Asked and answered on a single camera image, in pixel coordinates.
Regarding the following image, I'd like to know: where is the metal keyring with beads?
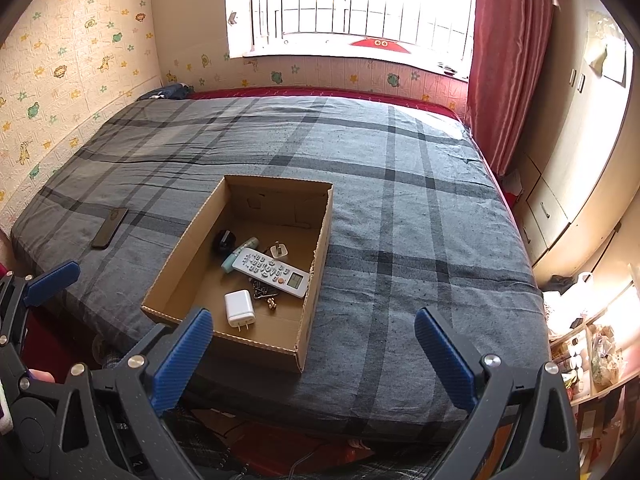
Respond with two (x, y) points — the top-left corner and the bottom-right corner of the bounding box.
(250, 278), (279, 312)

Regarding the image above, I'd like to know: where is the large white charger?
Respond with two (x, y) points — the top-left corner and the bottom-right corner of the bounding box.
(224, 289), (256, 330)

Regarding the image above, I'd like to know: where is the wooden shelf with clutter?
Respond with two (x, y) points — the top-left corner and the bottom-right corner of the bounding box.
(551, 283), (639, 479)

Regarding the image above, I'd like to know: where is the small white plug adapter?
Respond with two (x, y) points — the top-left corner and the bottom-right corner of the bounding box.
(269, 242), (288, 261)

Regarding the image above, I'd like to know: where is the black cylindrical speaker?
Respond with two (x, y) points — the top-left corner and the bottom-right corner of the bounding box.
(212, 229), (236, 258)

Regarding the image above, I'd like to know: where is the person left hand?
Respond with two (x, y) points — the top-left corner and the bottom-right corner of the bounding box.
(29, 368), (55, 384)

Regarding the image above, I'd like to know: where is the grey plaid bed sheet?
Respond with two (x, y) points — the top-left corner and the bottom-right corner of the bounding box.
(9, 96), (549, 440)

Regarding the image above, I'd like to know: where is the black smartphone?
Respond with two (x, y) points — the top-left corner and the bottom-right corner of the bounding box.
(91, 207), (129, 250)

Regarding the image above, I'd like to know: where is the dark blue cloth bundle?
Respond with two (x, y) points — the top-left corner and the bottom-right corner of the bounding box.
(138, 82), (193, 101)

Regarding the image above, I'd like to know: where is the red curtain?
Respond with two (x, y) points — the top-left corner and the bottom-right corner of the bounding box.
(468, 0), (553, 177)

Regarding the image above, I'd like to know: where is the brown cardboard box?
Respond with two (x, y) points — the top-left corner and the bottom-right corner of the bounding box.
(141, 176), (333, 374)

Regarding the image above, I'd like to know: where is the mint green tube bottle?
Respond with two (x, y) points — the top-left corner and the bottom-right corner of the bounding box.
(221, 237), (259, 274)

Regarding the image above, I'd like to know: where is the white remote control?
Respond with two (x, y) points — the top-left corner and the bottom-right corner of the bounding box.
(233, 248), (310, 298)

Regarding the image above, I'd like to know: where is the cream wardrobe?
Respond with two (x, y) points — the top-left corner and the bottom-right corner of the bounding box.
(514, 0), (639, 284)

